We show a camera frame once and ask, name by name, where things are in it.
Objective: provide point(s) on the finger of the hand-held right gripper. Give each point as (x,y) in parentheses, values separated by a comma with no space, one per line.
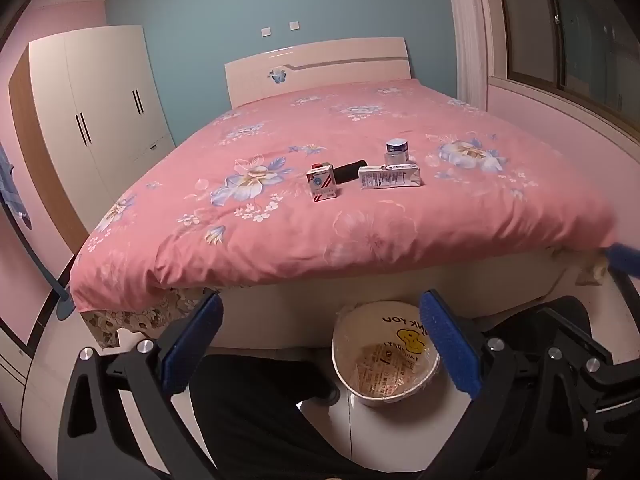
(575,325)
(624,258)

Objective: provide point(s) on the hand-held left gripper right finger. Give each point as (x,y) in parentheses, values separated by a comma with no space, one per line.
(450,345)

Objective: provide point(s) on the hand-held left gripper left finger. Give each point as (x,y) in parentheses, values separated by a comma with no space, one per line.
(192,345)

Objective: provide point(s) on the white bin with bag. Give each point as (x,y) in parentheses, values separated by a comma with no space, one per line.
(365,335)

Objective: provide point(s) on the white long carton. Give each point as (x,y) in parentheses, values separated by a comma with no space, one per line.
(390,177)

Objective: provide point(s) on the black cylinder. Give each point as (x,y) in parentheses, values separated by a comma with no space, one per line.
(350,171)

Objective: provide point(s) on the white blue jar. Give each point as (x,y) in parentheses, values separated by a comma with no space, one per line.
(397,147)

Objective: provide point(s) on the red white small carton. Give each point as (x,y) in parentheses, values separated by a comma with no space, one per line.
(321,184)

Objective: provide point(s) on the beige floral bed sheet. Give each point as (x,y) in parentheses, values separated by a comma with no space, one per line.
(145,317)

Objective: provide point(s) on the blue grey pole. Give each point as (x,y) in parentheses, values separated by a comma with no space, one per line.
(64,305)

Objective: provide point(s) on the pink floral blanket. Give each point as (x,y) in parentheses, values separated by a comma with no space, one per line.
(310,230)

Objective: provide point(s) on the window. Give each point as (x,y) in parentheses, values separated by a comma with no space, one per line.
(575,30)

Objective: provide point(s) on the blue hanging cloth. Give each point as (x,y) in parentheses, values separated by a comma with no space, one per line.
(11,185)

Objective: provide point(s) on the white wardrobe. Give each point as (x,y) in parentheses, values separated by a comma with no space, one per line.
(95,110)

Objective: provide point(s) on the cream bed headboard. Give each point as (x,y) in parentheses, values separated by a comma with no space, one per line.
(330,62)

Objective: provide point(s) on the white bed frame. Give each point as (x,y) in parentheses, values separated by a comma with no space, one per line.
(310,305)

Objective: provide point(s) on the white ribbed wall trim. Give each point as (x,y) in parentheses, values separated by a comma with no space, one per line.
(467,30)

